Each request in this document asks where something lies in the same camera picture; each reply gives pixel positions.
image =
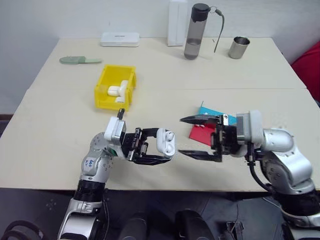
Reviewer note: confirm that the red card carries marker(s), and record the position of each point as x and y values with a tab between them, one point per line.
201	136

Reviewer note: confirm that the white flat router box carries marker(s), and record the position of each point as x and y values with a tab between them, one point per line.
120	40

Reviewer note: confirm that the small white earbud case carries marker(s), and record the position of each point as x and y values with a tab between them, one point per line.
120	99

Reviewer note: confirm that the dark rounded shape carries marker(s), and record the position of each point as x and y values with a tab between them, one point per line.
133	227

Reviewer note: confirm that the grey translucent water bottle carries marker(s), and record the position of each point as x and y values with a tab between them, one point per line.
193	40

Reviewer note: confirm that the yellow plastic bin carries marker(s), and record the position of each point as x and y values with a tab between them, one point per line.
105	100

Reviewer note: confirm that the white earbud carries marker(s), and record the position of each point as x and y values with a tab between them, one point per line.
170	135

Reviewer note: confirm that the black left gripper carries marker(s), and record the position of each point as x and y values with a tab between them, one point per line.
132	145

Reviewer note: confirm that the tall white box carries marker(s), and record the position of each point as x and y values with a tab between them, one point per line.
177	25

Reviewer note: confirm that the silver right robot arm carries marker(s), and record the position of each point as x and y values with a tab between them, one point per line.
287	160

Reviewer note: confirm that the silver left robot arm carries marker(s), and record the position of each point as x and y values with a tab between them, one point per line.
97	165

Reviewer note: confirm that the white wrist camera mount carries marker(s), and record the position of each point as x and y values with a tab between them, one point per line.
113	129
252	125

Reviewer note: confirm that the pale green flat tool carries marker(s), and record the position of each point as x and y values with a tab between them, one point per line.
72	60

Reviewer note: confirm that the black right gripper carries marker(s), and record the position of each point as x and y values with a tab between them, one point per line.
226	140

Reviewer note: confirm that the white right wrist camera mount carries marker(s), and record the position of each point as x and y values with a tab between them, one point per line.
252	125

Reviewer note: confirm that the red fabric object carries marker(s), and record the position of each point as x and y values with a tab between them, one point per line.
308	67

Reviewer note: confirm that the teal card box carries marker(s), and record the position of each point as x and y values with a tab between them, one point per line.
212	112

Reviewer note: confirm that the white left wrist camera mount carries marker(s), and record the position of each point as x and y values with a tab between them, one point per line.
113	129

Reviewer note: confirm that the steel cup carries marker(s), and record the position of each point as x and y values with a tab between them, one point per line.
238	48

